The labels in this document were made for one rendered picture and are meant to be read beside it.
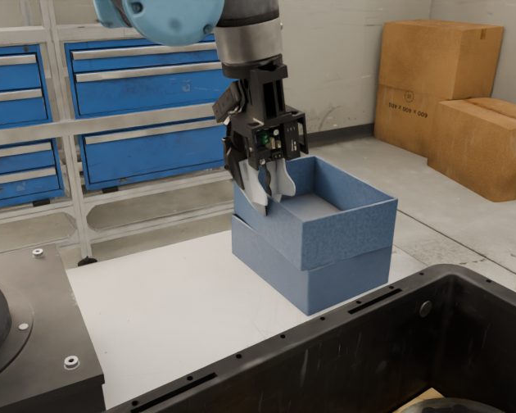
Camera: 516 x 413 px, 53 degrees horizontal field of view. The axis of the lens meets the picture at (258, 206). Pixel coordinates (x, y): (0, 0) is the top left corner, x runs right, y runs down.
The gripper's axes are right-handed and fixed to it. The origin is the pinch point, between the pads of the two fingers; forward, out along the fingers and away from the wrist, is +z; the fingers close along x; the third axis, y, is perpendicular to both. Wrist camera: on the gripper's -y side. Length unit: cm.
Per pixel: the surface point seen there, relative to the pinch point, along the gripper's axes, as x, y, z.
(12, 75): -26, -138, 0
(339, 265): 5.1, 9.9, 6.8
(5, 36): -24, -136, -13
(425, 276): -4.7, 35.9, -11.5
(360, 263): 8.7, 9.4, 8.4
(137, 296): -19.4, -4.2, 9.7
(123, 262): -19.1, -14.2, 9.7
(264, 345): -17.4, 37.3, -13.3
